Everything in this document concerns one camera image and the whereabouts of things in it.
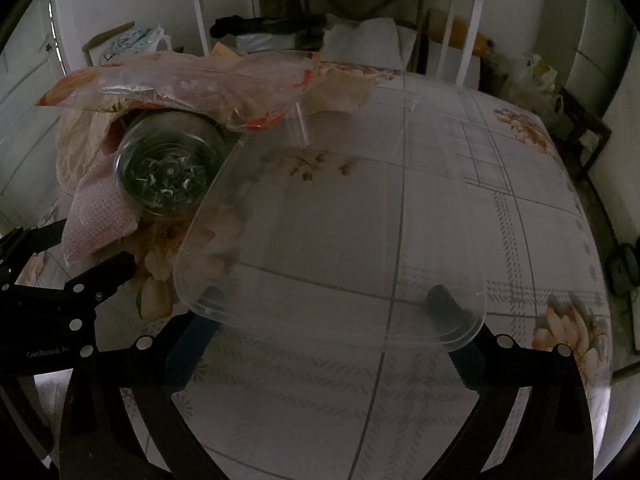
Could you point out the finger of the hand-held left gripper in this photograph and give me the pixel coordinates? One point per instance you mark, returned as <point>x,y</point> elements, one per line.
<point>35,242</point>
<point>105,272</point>

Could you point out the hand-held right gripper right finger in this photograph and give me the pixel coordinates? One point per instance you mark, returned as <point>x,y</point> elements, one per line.
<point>465,367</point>

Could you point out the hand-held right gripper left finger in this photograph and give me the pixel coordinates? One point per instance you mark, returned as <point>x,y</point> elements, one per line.
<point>187,355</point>

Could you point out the pink patterned packet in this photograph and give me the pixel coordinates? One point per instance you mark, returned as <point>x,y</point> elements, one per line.
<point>97,215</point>

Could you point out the clear pink-printed plastic bag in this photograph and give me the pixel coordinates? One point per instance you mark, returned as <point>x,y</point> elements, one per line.
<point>80,145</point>

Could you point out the green plastic bottle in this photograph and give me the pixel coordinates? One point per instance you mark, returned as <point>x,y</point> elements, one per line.
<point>170,175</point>

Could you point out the clear plastic container lid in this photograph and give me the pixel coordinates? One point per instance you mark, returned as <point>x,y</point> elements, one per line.
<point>325,235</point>

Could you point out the orange clear plastic wrapper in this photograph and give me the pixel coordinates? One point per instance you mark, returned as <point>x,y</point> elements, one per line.
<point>175,85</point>

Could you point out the white panelled door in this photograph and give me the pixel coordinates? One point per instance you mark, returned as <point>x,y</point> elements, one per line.
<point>25,110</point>

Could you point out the white printed plastic bag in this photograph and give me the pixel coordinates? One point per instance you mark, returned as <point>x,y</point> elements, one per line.
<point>135,42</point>

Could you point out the dark wooden chair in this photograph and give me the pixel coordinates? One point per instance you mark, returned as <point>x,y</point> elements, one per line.
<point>585,130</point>

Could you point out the black cloth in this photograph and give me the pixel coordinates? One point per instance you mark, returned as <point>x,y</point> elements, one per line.
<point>260,25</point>

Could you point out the pale plastic bag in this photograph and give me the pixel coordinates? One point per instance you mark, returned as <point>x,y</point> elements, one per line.
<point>530,77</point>

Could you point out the crumpled beige paper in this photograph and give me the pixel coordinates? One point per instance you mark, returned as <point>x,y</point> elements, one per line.
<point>340,90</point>

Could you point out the orange bag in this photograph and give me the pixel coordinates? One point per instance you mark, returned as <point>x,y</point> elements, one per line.
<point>465,35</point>

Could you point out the white framed desk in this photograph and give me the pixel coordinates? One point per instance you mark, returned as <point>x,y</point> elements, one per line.
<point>470,15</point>

